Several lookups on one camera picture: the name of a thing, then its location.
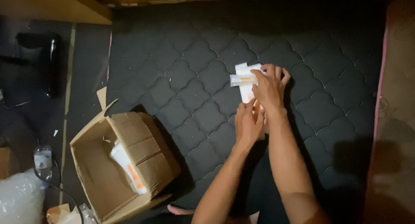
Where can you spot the person's left fingers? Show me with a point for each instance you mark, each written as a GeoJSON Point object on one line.
{"type": "Point", "coordinates": [248, 107]}

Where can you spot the clear plastic water bottle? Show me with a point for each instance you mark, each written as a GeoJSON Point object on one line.
{"type": "Point", "coordinates": [42, 162]}

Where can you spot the person's left hand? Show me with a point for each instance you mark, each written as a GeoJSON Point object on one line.
{"type": "Point", "coordinates": [248, 126]}

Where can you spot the stack of white orange packets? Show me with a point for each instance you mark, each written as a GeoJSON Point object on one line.
{"type": "Point", "coordinates": [128, 167]}

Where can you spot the black glossy bag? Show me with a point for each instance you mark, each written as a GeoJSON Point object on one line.
{"type": "Point", "coordinates": [35, 65]}

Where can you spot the black quilted mattress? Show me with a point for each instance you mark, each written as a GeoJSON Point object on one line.
{"type": "Point", "coordinates": [194, 55]}

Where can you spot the open brown cardboard box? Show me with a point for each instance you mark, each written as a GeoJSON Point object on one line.
{"type": "Point", "coordinates": [146, 146]}

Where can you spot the person's right hand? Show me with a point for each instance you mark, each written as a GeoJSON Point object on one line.
{"type": "Point", "coordinates": [270, 91]}

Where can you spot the crumpled plastic wrapper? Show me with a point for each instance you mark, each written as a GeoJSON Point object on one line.
{"type": "Point", "coordinates": [66, 215]}

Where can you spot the torn cardboard scrap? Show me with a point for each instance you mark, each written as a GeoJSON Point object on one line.
{"type": "Point", "coordinates": [102, 97]}

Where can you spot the white paper packet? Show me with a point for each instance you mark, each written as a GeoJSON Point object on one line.
{"type": "Point", "coordinates": [244, 68]}

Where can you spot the clear orange syringe packet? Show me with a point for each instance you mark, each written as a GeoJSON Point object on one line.
{"type": "Point", "coordinates": [241, 79]}

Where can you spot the small brown cardboard carton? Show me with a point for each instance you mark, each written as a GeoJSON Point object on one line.
{"type": "Point", "coordinates": [5, 163]}

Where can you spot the clear plastic bag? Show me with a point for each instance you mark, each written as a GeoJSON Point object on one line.
{"type": "Point", "coordinates": [19, 198]}

